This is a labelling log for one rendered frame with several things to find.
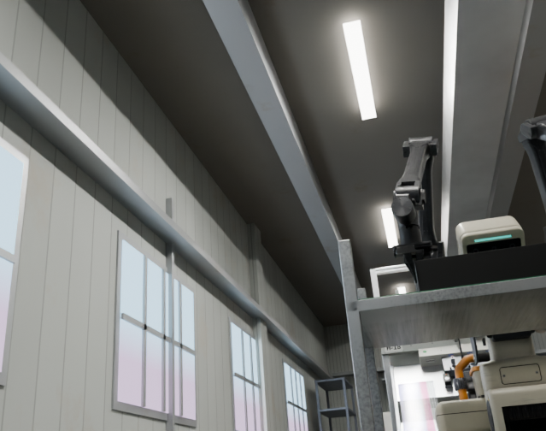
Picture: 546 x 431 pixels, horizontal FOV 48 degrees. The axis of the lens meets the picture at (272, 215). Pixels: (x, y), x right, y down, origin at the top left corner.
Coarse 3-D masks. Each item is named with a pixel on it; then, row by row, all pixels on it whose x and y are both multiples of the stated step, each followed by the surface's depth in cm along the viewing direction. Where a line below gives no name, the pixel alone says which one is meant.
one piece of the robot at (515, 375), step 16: (496, 352) 203; (512, 352) 201; (528, 352) 200; (480, 368) 204; (496, 368) 198; (512, 368) 197; (528, 368) 196; (544, 368) 195; (496, 384) 197; (512, 384) 196; (528, 384) 195; (544, 384) 191; (496, 400) 191; (512, 400) 190; (528, 400) 189; (544, 400) 188; (496, 416) 190
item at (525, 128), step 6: (522, 126) 198; (528, 126) 195; (534, 126) 194; (540, 126) 192; (522, 132) 199; (528, 132) 195; (534, 132) 193; (540, 132) 193; (528, 138) 196; (534, 138) 194; (540, 138) 194
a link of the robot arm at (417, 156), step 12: (420, 144) 198; (432, 144) 199; (408, 156) 192; (420, 156) 189; (408, 168) 182; (420, 168) 183; (408, 180) 175; (420, 180) 176; (396, 192) 171; (408, 192) 170
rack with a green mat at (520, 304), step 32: (352, 256) 149; (352, 288) 144; (448, 288) 139; (480, 288) 138; (512, 288) 136; (544, 288) 135; (352, 320) 141; (384, 320) 151; (416, 320) 153; (448, 320) 156; (480, 320) 158; (512, 320) 161; (544, 320) 164; (352, 352) 139
